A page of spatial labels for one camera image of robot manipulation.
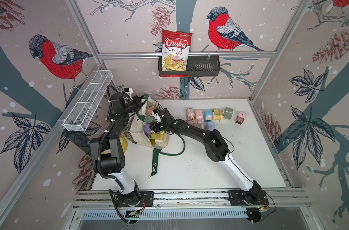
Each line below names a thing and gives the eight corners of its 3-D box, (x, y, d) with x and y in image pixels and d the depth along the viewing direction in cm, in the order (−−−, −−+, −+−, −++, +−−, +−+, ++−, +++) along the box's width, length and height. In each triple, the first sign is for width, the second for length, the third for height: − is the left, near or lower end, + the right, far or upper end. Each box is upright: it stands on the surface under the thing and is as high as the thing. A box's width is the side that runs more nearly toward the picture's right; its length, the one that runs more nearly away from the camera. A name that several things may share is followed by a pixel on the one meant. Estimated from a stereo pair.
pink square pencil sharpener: (234, 122, 107) (237, 117, 102) (237, 115, 111) (239, 110, 106) (241, 125, 105) (244, 120, 100) (243, 118, 109) (247, 112, 104)
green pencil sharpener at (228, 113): (221, 118, 111) (223, 111, 105) (222, 113, 114) (224, 106, 108) (230, 121, 109) (233, 114, 103) (231, 115, 113) (234, 109, 106)
